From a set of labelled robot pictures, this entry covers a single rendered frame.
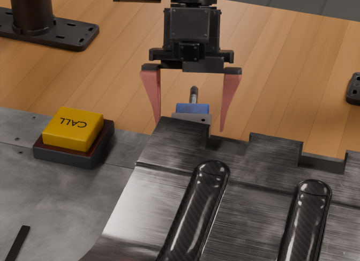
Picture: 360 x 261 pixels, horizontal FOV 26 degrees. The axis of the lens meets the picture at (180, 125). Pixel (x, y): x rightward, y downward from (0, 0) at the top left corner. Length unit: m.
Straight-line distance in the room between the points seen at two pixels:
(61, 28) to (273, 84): 0.35
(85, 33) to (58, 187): 0.35
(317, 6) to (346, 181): 2.22
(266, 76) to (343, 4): 1.92
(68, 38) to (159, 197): 0.48
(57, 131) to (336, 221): 0.38
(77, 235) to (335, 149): 0.35
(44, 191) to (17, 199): 0.03
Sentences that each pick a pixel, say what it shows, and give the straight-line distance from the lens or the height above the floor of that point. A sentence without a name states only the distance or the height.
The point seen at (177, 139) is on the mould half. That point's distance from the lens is 0.87.
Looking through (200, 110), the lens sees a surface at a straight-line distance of 1.00.
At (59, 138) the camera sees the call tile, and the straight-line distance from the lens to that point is 0.98.
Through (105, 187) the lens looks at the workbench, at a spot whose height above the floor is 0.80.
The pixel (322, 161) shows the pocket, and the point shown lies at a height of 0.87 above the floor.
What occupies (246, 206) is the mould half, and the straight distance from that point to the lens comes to 0.80.
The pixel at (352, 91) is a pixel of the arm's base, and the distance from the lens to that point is 1.12.
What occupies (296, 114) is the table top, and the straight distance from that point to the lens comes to 1.08.
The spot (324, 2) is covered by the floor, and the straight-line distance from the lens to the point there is 3.05.
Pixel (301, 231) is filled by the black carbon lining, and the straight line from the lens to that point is 0.79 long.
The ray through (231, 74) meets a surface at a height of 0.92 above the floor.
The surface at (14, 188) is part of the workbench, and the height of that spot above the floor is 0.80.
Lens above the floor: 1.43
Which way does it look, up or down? 37 degrees down
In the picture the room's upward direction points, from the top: straight up
